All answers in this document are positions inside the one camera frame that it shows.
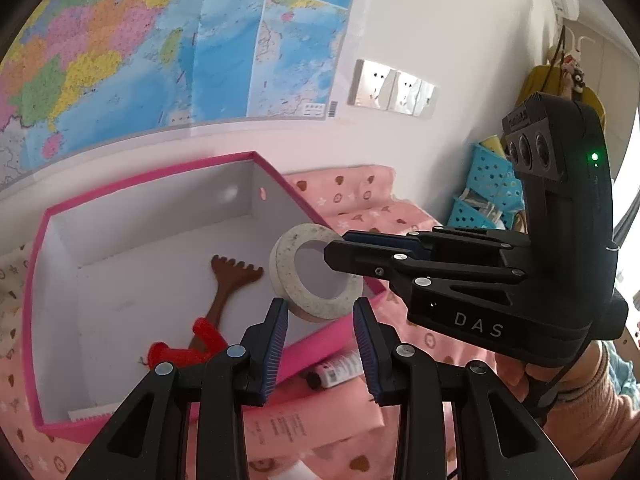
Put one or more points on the pink cardboard box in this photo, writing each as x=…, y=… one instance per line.
x=125, y=265

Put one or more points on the brown back scratcher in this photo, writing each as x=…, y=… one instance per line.
x=231, y=276

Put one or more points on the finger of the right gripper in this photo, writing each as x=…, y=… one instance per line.
x=377, y=242
x=373, y=261

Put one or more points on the red toy piece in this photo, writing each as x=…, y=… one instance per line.
x=185, y=349

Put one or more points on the black tracking camera right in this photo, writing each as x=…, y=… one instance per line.
x=558, y=153

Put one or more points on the white wall socket panel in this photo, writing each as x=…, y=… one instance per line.
x=377, y=86

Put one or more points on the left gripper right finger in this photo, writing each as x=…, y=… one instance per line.
x=455, y=422

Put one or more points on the white tube black cap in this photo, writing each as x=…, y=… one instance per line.
x=338, y=369

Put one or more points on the yellow hanging coat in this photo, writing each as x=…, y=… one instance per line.
x=566, y=82

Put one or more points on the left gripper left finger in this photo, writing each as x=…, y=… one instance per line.
x=147, y=435

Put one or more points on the colourful wall map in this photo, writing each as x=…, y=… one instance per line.
x=83, y=73

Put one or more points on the person's right hand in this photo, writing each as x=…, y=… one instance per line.
x=516, y=374

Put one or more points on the blue perforated basket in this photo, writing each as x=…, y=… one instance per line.
x=492, y=196

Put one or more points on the right forearm pink sleeve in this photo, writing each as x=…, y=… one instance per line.
x=592, y=425

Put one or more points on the large pink tube white cap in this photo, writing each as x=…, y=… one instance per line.
x=299, y=425

